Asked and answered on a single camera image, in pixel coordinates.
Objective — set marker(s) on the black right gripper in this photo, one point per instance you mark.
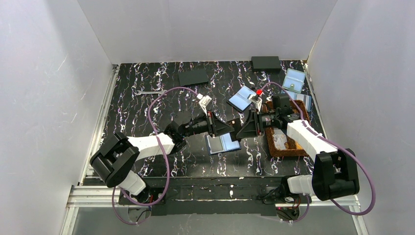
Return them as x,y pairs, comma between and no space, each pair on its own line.
255,123

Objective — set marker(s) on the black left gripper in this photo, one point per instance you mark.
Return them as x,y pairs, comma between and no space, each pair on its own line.
211,124

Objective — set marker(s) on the dark blue card holder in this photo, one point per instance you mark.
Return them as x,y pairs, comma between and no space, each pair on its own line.
228,144

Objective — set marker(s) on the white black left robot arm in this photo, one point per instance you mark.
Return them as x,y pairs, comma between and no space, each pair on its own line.
114,160

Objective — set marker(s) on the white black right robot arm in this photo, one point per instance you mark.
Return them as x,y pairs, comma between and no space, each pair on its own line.
335,172

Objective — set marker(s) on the dark card in holder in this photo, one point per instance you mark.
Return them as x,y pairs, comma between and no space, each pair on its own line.
214,145

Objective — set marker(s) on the open blue card holder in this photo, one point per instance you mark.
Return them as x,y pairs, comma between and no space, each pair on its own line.
240,100

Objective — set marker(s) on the white cards in basket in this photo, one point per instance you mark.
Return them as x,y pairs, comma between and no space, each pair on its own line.
280,139

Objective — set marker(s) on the blue striped card holder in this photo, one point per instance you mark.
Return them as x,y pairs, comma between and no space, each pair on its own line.
306,99

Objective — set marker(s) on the light blue snap card holder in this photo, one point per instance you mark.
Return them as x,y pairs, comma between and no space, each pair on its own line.
294,80

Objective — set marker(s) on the woven brown basket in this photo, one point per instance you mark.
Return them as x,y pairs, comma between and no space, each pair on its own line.
294,148

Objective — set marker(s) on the black flat box centre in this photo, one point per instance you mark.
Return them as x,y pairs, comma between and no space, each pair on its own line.
193,77

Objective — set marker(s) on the black box at back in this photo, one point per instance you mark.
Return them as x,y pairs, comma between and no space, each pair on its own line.
265,63

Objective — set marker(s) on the silver open-end wrench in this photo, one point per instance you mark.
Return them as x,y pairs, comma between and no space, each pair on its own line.
151,92

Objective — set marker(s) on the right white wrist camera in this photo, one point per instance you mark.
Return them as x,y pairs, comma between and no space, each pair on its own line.
256,99

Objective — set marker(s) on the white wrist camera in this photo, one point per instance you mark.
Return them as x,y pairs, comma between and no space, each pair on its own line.
256,99
204,101

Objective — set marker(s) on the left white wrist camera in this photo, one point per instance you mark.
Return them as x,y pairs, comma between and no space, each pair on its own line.
204,101

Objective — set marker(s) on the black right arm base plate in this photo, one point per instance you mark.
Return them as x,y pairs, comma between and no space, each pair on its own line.
275,195

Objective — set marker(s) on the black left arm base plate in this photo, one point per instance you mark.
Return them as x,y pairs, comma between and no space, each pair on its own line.
148,195

